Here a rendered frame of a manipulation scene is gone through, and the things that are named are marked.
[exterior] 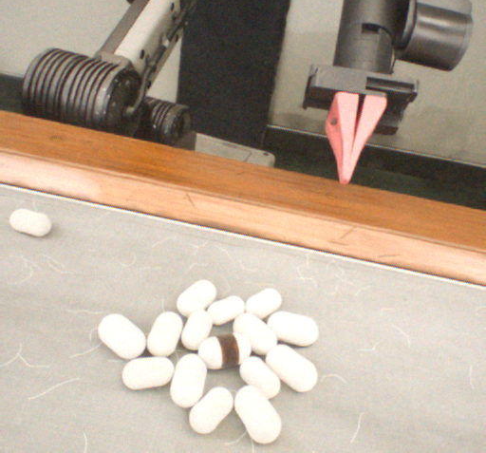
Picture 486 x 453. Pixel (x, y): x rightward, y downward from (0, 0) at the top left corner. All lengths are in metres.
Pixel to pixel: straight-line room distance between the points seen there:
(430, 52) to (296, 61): 1.83
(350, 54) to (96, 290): 0.32
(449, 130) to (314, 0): 0.86
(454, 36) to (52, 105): 0.49
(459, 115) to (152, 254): 2.20
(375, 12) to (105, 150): 0.31
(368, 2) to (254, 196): 0.22
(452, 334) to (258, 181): 0.24
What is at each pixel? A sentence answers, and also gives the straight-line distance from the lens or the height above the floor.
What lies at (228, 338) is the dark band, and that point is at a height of 0.76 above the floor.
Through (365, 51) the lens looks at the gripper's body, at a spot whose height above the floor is 0.91.
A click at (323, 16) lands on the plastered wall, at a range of 2.34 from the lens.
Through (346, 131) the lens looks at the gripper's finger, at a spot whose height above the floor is 0.85.
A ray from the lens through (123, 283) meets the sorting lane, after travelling 0.42.
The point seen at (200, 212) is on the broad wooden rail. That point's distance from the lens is 0.49.
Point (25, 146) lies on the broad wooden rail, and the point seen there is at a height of 0.76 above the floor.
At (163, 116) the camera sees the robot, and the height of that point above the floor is 0.64.
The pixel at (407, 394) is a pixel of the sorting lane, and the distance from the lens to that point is 0.39.
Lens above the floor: 1.01
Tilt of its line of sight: 32 degrees down
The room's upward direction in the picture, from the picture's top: 11 degrees clockwise
